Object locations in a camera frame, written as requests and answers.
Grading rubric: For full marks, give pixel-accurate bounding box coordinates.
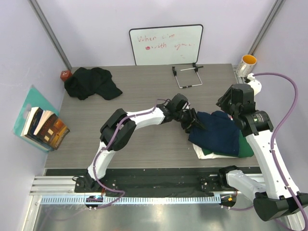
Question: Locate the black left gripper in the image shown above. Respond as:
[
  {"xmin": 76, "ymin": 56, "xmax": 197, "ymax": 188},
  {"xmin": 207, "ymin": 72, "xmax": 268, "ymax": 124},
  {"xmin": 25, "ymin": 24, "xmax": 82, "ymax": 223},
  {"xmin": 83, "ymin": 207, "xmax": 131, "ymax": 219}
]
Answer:
[{"xmin": 173, "ymin": 108, "xmax": 205, "ymax": 134}]

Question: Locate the navy blue t shirt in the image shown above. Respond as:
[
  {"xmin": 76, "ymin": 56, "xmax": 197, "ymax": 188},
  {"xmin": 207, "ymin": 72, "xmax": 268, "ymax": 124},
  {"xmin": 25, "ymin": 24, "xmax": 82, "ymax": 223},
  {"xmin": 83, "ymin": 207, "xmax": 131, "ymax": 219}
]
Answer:
[{"xmin": 188, "ymin": 111, "xmax": 240, "ymax": 157}]

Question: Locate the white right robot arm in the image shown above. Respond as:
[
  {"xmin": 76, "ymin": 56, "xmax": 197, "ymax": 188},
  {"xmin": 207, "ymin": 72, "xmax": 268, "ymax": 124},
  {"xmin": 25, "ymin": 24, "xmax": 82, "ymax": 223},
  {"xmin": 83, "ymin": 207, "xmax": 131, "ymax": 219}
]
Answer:
[{"xmin": 216, "ymin": 84, "xmax": 308, "ymax": 221}]

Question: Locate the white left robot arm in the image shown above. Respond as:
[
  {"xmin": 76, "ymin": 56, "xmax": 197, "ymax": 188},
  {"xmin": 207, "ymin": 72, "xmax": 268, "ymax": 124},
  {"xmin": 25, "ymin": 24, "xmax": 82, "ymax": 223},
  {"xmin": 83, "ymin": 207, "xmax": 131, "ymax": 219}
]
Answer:
[{"xmin": 81, "ymin": 93, "xmax": 205, "ymax": 192}]

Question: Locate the folded white t shirt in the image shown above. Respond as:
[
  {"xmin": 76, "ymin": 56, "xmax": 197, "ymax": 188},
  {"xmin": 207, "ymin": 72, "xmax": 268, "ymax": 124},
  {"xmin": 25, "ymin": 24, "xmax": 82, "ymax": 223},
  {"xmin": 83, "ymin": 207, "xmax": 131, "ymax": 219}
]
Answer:
[{"xmin": 192, "ymin": 144, "xmax": 234, "ymax": 159}]

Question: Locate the white mug yellow inside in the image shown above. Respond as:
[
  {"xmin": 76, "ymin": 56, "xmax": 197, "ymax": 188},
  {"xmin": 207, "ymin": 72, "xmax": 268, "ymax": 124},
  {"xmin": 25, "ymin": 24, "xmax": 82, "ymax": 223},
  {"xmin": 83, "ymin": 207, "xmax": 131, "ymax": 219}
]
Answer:
[{"xmin": 235, "ymin": 54, "xmax": 257, "ymax": 77}]

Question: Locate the folded green t shirt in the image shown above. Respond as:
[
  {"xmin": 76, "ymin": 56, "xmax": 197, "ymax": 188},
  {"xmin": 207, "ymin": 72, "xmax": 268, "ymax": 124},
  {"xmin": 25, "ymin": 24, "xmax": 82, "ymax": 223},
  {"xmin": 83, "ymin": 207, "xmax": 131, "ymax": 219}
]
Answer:
[{"xmin": 202, "ymin": 132, "xmax": 254, "ymax": 158}]

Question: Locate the small whiteboard with red writing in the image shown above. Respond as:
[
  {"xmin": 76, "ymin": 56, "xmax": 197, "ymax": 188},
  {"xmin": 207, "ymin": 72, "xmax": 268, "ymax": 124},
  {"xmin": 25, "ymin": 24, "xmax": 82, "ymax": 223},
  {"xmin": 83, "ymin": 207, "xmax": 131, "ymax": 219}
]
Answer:
[{"xmin": 129, "ymin": 24, "xmax": 204, "ymax": 66}]

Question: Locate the black t shirt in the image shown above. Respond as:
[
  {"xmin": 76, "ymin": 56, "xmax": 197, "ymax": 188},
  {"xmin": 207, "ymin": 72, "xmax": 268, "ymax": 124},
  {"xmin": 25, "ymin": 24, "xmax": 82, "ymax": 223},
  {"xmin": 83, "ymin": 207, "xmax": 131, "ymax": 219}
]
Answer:
[{"xmin": 64, "ymin": 67, "xmax": 123, "ymax": 101}]

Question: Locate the small red cube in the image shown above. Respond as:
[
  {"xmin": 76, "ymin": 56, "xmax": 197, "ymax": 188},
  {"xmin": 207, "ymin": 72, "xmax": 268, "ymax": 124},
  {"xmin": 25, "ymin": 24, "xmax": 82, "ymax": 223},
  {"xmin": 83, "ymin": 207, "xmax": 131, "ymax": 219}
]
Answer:
[{"xmin": 60, "ymin": 70, "xmax": 72, "ymax": 82}]

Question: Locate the brown cover paperback book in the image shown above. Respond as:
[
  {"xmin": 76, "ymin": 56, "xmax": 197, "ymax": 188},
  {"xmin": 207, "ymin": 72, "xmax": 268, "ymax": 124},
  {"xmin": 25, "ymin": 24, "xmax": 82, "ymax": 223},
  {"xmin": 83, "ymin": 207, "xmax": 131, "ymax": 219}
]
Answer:
[{"xmin": 34, "ymin": 110, "xmax": 70, "ymax": 150}]

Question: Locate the teal plastic folder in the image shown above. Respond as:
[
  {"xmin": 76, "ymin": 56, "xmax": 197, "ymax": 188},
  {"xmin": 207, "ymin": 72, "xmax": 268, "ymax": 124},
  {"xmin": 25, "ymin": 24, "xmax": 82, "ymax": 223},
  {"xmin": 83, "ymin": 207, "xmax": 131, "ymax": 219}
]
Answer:
[{"xmin": 13, "ymin": 85, "xmax": 59, "ymax": 153}]

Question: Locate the dark blue paperback book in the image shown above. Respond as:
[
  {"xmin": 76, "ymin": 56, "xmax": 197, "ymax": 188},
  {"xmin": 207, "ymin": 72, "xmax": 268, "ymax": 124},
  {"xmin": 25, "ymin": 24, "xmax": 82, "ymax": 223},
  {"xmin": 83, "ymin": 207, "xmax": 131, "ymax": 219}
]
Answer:
[{"xmin": 21, "ymin": 107, "xmax": 50, "ymax": 152}]

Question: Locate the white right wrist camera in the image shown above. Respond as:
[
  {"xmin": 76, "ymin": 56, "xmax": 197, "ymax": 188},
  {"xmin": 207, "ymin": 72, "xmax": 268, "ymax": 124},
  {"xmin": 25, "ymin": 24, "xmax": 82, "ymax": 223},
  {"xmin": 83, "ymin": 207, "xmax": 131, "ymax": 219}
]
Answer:
[{"xmin": 244, "ymin": 73, "xmax": 262, "ymax": 96}]

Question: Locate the black wire stand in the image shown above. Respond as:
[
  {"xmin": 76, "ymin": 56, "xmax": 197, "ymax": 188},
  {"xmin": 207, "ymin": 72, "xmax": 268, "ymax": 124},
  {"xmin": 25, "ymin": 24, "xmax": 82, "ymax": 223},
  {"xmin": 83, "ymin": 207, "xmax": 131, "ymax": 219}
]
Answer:
[{"xmin": 171, "ymin": 63, "xmax": 204, "ymax": 89}]

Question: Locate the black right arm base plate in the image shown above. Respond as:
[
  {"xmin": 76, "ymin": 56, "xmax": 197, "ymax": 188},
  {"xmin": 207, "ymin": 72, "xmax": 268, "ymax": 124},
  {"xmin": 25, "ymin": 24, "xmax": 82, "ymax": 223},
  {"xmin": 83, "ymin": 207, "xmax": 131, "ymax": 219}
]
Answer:
[{"xmin": 198, "ymin": 174, "xmax": 236, "ymax": 193}]

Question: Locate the white perforated cable tray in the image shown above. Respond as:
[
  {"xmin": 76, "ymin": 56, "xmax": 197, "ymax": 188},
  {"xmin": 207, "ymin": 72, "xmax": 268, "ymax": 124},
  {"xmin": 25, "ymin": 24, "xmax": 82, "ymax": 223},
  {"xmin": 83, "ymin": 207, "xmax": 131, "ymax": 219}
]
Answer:
[{"xmin": 40, "ymin": 194, "xmax": 221, "ymax": 205}]

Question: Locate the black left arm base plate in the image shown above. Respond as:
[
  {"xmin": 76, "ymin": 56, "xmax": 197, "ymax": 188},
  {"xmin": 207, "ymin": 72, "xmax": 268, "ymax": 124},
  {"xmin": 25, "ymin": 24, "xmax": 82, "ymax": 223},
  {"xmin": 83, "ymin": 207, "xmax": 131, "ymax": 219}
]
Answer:
[{"xmin": 72, "ymin": 177, "xmax": 121, "ymax": 193}]

